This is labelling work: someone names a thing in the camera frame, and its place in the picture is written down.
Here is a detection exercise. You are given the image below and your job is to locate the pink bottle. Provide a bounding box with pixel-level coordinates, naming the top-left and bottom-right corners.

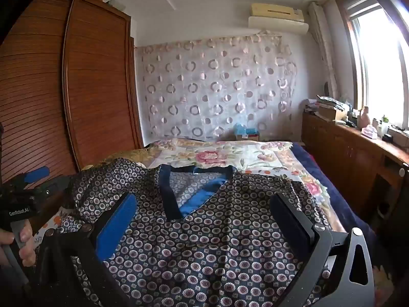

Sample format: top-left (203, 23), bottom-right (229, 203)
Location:
top-left (357, 106), bottom-right (371, 129)

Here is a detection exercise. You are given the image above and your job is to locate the wooden wardrobe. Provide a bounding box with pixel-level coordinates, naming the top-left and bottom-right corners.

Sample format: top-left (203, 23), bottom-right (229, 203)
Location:
top-left (0, 0), bottom-right (144, 188)

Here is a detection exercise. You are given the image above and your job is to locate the stack of papers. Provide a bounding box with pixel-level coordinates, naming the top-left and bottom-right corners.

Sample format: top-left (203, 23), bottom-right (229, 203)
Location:
top-left (303, 94), bottom-right (352, 116)

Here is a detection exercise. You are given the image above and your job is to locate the long wooden cabinet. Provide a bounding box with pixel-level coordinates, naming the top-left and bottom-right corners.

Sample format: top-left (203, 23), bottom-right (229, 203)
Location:
top-left (300, 112), bottom-right (409, 263)

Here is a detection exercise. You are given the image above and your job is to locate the circle-patterned sheer curtain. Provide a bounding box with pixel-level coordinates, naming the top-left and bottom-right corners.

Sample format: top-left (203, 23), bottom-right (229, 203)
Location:
top-left (134, 32), bottom-right (299, 143)

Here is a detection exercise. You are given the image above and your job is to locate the dark blue blanket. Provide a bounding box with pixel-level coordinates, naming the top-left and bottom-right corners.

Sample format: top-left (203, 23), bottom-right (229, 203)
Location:
top-left (292, 142), bottom-right (384, 263)

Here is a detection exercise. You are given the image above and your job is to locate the window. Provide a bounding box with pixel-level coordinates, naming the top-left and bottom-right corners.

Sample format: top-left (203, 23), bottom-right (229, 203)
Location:
top-left (339, 0), bottom-right (409, 131)

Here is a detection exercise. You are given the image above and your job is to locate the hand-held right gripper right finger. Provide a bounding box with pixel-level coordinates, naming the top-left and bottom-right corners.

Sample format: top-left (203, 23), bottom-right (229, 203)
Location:
top-left (268, 193), bottom-right (376, 307)

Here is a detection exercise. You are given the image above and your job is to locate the pink tissue pack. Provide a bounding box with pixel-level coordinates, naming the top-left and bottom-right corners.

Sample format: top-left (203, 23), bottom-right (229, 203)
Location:
top-left (361, 125), bottom-right (379, 139)

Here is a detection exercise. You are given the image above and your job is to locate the floral quilt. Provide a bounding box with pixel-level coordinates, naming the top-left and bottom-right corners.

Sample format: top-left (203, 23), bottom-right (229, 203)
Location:
top-left (81, 138), bottom-right (349, 234)

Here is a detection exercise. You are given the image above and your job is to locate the bundled window curtain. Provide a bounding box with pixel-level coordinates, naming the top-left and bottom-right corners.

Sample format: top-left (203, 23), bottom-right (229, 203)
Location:
top-left (308, 2), bottom-right (339, 93)

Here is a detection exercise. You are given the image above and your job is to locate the wall air conditioner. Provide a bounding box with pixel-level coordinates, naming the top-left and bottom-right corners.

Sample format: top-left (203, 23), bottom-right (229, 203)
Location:
top-left (248, 3), bottom-right (310, 36)

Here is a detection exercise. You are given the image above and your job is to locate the cardboard box with blue bag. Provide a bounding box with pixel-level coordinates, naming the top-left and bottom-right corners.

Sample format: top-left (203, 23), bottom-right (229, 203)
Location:
top-left (233, 123), bottom-right (260, 142)

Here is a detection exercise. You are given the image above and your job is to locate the dark blue circle-print shirt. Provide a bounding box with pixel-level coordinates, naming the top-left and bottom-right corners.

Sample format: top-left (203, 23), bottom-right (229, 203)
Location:
top-left (59, 157), bottom-right (336, 307)

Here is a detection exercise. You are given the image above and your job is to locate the brown cardboard box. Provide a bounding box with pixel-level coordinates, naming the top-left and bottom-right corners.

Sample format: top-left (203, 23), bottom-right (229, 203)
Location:
top-left (316, 105), bottom-right (347, 122)

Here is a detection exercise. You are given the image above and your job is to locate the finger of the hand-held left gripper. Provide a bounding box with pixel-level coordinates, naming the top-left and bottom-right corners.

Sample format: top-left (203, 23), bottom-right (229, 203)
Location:
top-left (23, 166), bottom-right (51, 183)
top-left (41, 178), bottom-right (70, 197)

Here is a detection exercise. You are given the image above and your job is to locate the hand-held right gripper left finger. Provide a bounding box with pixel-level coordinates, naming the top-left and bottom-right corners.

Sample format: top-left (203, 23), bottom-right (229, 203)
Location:
top-left (35, 192), bottom-right (141, 307)

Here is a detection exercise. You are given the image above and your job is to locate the person's left hand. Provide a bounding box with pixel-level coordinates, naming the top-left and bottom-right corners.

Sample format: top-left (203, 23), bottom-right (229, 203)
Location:
top-left (0, 221), bottom-right (37, 267)

